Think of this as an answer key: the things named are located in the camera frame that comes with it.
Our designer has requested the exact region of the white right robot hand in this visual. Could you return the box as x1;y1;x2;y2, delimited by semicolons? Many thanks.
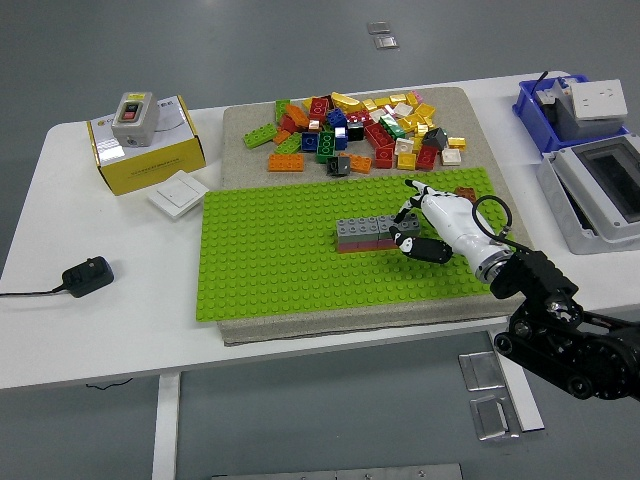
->
388;178;510;274

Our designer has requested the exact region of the grey long brick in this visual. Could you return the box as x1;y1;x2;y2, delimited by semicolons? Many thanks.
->
377;213;422;237
335;215;381;240

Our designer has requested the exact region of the dark grey sloped brick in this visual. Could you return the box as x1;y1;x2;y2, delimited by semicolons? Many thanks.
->
421;126;449;151

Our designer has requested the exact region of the green white-studded brick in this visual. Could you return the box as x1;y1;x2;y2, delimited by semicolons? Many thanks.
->
379;114;407;140

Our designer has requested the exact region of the red long brick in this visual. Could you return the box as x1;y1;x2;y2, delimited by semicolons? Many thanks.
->
363;122;396;153

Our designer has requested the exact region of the dark green long brick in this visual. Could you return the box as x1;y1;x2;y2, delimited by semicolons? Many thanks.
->
315;129;338;164

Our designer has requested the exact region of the yellow curved brick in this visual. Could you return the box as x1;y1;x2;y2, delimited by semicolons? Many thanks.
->
330;91;363;113

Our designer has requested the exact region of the orange long brick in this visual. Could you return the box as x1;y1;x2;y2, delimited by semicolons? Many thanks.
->
267;153;306;173

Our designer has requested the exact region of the green studded baseplate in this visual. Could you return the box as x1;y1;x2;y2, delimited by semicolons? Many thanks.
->
195;167;506;324

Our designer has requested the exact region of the lime long brick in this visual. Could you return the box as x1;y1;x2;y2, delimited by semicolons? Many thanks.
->
242;122;279;149

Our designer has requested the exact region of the blue plastic bin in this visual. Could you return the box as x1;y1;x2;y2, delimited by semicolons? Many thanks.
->
511;73;631;153

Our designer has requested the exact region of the metal floor hatch plate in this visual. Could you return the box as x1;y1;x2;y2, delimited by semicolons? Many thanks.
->
469;394;524;442
458;351;507;392

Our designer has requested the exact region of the grey socket base box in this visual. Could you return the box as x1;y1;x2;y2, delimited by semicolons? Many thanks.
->
552;94;629;141

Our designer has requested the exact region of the grey white electrical part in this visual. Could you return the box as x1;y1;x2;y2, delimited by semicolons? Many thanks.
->
533;77;572;108

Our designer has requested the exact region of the white socket panel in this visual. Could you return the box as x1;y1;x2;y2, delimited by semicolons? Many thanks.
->
569;78;629;121

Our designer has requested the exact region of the white table leg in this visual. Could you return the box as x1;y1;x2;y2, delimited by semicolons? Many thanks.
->
488;329;546;434
152;372;181;480

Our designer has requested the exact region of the yellow white cardboard box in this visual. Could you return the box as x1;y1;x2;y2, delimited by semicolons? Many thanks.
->
86;94;207;196

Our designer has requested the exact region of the black power adapter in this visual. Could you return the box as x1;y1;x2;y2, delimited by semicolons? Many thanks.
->
60;254;115;299

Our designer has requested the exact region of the grey electrical enclosure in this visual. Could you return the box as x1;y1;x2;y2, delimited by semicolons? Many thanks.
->
535;133;640;255

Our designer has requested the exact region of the white wall switch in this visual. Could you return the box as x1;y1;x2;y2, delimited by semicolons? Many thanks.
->
146;169;211;220

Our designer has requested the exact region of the grey push-button switch box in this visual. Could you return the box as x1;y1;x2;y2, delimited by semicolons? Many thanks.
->
110;90;161;148

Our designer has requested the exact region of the thin black cable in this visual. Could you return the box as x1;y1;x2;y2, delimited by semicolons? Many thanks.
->
84;377;135;391

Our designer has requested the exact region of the black adapter cord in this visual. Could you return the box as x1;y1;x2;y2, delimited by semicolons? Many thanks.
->
0;283;69;297

